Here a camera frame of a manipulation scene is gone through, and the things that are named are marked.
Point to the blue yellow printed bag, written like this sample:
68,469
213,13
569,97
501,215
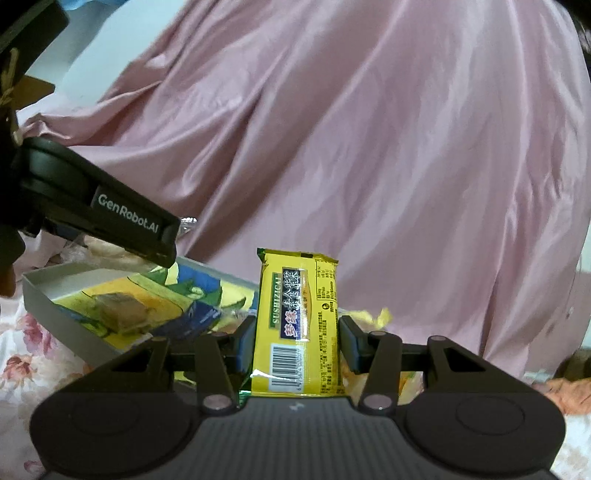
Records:
184,295

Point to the pink quilt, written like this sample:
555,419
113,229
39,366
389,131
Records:
369,138

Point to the grey cardboard box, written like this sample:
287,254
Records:
51,314

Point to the floral bedsheet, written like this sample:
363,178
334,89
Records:
27,364

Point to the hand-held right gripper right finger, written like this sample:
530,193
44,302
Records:
351,346

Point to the yellow pickle packet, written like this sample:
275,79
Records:
295,323

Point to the green label cake packet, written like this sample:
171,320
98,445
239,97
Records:
122,311

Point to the clear plastic wrapper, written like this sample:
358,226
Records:
188,226

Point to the brown cardboard box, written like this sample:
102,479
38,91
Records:
39,90

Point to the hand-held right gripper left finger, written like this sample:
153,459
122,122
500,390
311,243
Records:
210,369

